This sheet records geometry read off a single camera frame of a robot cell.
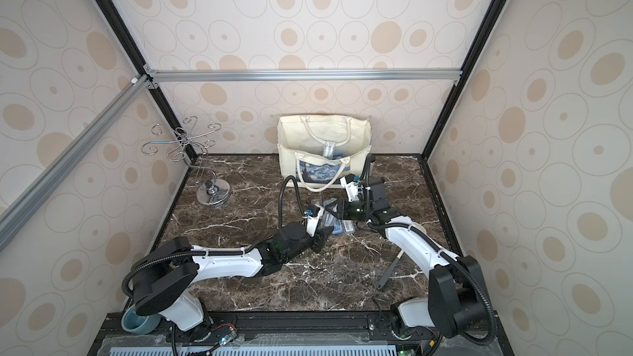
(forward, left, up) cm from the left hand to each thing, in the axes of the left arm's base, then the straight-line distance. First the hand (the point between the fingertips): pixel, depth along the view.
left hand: (335, 226), depth 80 cm
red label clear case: (+7, -6, -13) cm, 16 cm away
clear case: (+36, +2, -1) cm, 36 cm away
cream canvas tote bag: (+35, +5, -1) cm, 36 cm away
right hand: (+7, -1, +1) cm, 7 cm away
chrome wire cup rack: (+22, +51, -13) cm, 57 cm away
